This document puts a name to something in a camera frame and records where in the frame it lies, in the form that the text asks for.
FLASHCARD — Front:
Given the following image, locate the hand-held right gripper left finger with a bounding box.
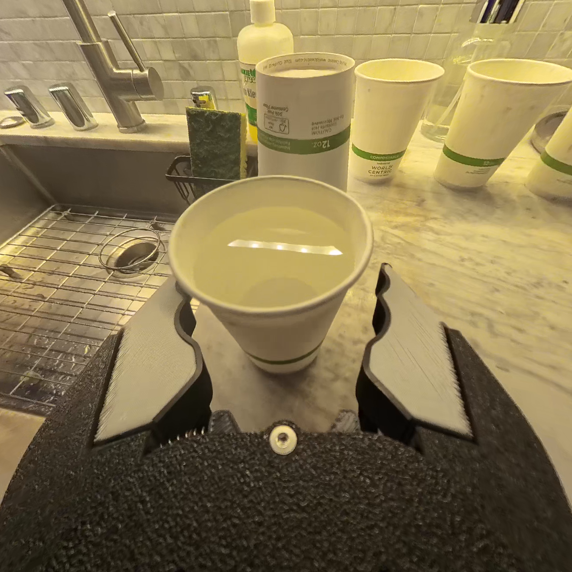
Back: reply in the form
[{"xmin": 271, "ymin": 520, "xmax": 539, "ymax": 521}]
[{"xmin": 91, "ymin": 274, "xmax": 213, "ymax": 447}]

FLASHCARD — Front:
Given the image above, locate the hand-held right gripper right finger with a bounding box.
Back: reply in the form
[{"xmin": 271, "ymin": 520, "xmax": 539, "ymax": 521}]
[{"xmin": 355, "ymin": 263, "xmax": 473, "ymax": 445}]

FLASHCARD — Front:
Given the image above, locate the white paper cup green band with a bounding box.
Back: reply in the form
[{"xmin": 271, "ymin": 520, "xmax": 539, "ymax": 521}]
[
  {"xmin": 167, "ymin": 175, "xmax": 374, "ymax": 374},
  {"xmin": 350, "ymin": 58, "xmax": 446, "ymax": 184},
  {"xmin": 525, "ymin": 118, "xmax": 572, "ymax": 202},
  {"xmin": 433, "ymin": 59, "xmax": 572, "ymax": 189}
]

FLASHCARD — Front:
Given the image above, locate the stack of paper cups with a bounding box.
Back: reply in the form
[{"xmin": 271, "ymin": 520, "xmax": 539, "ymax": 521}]
[{"xmin": 255, "ymin": 52, "xmax": 356, "ymax": 194}]

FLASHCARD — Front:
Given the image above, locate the metal sink drain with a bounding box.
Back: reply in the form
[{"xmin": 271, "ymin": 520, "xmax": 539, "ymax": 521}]
[{"xmin": 98, "ymin": 227, "xmax": 162, "ymax": 274}]

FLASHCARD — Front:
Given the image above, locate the green and yellow sponge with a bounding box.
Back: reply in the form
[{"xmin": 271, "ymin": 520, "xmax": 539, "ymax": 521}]
[{"xmin": 185, "ymin": 106, "xmax": 248, "ymax": 180}]

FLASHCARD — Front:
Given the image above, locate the round metal disc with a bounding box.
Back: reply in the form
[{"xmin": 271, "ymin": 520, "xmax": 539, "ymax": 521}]
[{"xmin": 531, "ymin": 109, "xmax": 569, "ymax": 155}]

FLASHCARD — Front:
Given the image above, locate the chrome counter cap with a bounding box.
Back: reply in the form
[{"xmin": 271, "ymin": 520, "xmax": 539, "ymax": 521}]
[{"xmin": 190, "ymin": 86, "xmax": 218, "ymax": 111}]

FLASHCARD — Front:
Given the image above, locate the brushed steel faucet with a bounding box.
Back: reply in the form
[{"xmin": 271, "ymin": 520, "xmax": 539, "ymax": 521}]
[{"xmin": 62, "ymin": 0, "xmax": 164, "ymax": 135}]

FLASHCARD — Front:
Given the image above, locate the dish soap pump bottle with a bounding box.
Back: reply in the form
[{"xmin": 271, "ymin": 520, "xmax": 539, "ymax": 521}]
[{"xmin": 236, "ymin": 0, "xmax": 295, "ymax": 144}]

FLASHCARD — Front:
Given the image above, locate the clear glass soap dispenser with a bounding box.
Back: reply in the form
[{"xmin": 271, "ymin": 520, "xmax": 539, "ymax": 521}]
[{"xmin": 420, "ymin": 0, "xmax": 528, "ymax": 144}]

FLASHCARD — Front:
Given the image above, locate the metal wire sink grid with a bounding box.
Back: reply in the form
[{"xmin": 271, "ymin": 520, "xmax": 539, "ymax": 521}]
[{"xmin": 0, "ymin": 203, "xmax": 199, "ymax": 405}]

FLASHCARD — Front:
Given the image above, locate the chrome tap handle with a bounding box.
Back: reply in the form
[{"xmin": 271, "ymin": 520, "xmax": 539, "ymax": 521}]
[
  {"xmin": 4, "ymin": 85, "xmax": 55, "ymax": 130},
  {"xmin": 48, "ymin": 83, "xmax": 99, "ymax": 132}
]

